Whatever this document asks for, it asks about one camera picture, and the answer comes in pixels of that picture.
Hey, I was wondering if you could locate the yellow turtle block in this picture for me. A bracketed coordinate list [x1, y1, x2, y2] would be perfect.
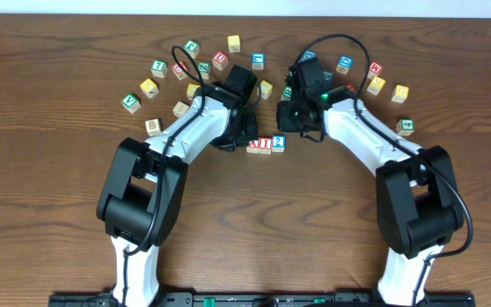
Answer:
[259, 80, 274, 100]

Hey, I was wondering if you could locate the yellow O block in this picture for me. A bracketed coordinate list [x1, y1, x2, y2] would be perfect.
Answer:
[186, 84, 200, 101]

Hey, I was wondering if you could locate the yellow K block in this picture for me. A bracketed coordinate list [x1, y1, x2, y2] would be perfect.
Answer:
[367, 76, 385, 96]

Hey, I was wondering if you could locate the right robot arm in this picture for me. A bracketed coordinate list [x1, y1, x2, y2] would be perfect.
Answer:
[276, 58, 465, 306]

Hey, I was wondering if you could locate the red M block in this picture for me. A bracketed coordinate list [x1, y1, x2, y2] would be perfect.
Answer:
[367, 61, 384, 79]

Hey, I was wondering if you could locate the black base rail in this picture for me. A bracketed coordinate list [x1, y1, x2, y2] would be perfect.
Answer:
[48, 290, 477, 307]

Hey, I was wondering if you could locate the blue 2 block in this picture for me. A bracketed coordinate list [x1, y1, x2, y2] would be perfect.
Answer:
[272, 135, 286, 153]

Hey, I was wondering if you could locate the green 4 block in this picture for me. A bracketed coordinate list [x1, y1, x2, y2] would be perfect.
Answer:
[396, 119, 415, 136]

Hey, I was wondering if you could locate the red A block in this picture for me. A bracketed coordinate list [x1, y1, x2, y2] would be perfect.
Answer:
[246, 140, 259, 154]

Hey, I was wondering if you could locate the yellow block top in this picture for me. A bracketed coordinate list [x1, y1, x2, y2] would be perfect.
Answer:
[228, 35, 241, 53]

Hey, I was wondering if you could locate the green 7 block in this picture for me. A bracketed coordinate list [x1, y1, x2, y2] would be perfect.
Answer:
[151, 60, 168, 78]

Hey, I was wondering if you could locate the blue 5 block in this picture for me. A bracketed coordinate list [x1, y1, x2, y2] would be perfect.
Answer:
[323, 71, 334, 82]

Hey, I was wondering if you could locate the yellow X block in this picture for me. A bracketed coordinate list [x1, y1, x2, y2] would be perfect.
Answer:
[140, 78, 159, 98]

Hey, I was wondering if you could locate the blue D block right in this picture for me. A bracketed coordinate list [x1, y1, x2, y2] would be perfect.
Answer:
[336, 55, 353, 75]

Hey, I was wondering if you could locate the green R block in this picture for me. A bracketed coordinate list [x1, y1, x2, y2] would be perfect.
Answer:
[280, 86, 292, 101]

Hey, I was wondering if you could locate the yellow G block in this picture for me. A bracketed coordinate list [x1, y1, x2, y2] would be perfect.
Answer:
[391, 84, 409, 103]

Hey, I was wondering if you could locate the blue 1 block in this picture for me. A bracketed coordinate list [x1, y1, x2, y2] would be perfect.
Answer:
[251, 53, 265, 70]

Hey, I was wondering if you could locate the green Z block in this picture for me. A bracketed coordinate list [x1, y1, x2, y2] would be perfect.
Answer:
[197, 61, 211, 81]

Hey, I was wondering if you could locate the red U block right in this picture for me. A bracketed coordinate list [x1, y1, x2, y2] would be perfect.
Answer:
[346, 84, 357, 94]

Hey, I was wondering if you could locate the plain I wooden block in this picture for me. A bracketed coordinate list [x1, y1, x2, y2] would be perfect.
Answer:
[173, 101, 189, 118]

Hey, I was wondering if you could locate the red I block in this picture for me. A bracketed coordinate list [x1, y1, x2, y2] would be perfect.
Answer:
[258, 137, 273, 154]

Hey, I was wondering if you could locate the green V block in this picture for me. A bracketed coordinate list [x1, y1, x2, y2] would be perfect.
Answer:
[121, 93, 142, 113]

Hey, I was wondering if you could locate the green J block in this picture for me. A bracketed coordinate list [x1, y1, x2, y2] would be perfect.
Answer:
[184, 39, 200, 59]

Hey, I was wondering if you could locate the red u block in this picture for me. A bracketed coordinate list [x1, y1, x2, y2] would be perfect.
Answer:
[212, 51, 229, 71]
[346, 84, 357, 94]

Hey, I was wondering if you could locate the blue D block left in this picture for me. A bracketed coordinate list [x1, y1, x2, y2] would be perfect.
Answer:
[301, 49, 317, 61]

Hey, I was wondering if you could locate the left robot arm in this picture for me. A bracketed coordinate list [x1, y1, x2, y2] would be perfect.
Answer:
[96, 65, 258, 306]

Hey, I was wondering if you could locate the red E block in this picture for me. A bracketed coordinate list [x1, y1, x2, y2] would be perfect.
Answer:
[171, 61, 188, 80]

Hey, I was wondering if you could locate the blue d block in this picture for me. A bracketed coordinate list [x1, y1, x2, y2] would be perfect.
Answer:
[336, 55, 353, 75]
[301, 49, 317, 61]

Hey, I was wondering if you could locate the red U block left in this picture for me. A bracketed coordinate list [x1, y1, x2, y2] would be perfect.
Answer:
[212, 51, 229, 71]

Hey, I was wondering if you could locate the pineapple K wooden block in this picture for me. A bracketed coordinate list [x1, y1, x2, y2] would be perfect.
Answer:
[145, 119, 162, 136]

